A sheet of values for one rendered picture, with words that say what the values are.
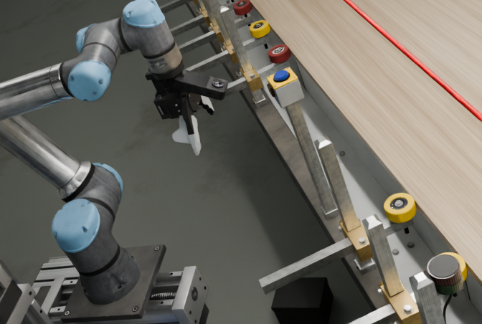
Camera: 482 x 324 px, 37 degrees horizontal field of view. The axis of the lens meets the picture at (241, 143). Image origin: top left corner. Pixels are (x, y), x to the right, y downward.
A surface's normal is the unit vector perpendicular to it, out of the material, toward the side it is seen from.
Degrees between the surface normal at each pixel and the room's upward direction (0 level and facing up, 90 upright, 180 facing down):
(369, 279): 0
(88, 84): 90
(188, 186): 0
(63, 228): 8
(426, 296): 90
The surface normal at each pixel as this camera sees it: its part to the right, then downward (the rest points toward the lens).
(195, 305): 0.93, -0.14
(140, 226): -0.33, -0.76
